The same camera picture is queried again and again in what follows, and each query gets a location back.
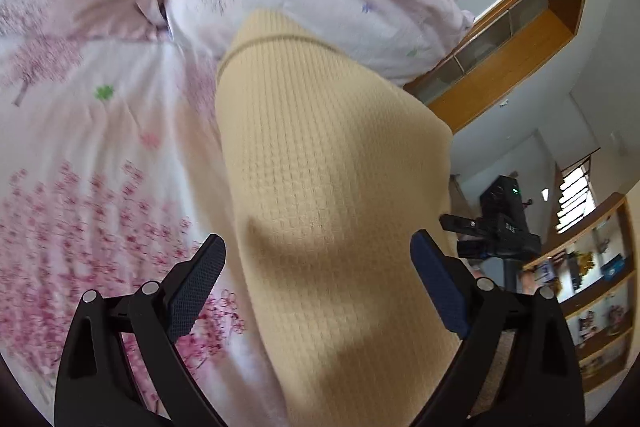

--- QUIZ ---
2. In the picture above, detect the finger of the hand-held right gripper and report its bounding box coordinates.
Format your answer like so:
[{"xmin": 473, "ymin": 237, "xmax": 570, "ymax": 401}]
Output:
[
  {"xmin": 456, "ymin": 238, "xmax": 483, "ymax": 259},
  {"xmin": 440, "ymin": 214, "xmax": 482, "ymax": 235}
]

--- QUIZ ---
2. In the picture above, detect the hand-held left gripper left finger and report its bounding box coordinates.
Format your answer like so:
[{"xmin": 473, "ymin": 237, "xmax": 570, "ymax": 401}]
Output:
[{"xmin": 54, "ymin": 234, "xmax": 227, "ymax": 427}]

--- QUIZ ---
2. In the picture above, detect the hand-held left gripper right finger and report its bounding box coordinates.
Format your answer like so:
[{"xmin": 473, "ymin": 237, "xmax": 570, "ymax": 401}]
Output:
[{"xmin": 410, "ymin": 229, "xmax": 586, "ymax": 427}]

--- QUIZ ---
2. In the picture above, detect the cream waffle coat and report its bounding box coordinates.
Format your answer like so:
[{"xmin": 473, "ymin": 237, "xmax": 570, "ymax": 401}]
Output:
[{"xmin": 215, "ymin": 7, "xmax": 501, "ymax": 427}]

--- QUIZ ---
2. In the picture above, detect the person's right hand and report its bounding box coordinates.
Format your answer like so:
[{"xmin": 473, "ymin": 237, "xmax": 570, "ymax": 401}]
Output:
[{"xmin": 517, "ymin": 268, "xmax": 556, "ymax": 300}]

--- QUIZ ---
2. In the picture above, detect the window with blinds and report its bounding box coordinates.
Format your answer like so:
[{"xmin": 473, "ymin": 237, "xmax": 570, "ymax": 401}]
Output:
[{"xmin": 555, "ymin": 167, "xmax": 598, "ymax": 235}]

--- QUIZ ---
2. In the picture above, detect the blue box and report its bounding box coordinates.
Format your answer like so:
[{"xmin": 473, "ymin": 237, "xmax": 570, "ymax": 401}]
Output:
[{"xmin": 600, "ymin": 257, "xmax": 627, "ymax": 280}]

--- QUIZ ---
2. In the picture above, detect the wooden headboard with glass panels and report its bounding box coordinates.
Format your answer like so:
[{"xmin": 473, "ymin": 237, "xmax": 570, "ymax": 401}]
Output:
[{"xmin": 402, "ymin": 0, "xmax": 591, "ymax": 134}]

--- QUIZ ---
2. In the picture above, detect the pink floral bed sheet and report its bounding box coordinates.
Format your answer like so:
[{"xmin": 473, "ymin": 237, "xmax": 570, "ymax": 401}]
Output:
[{"xmin": 0, "ymin": 22, "xmax": 281, "ymax": 427}]

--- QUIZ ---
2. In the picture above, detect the wooden bookshelf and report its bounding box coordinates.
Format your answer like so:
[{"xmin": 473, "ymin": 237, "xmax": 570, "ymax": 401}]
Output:
[{"xmin": 520, "ymin": 192, "xmax": 640, "ymax": 393}]

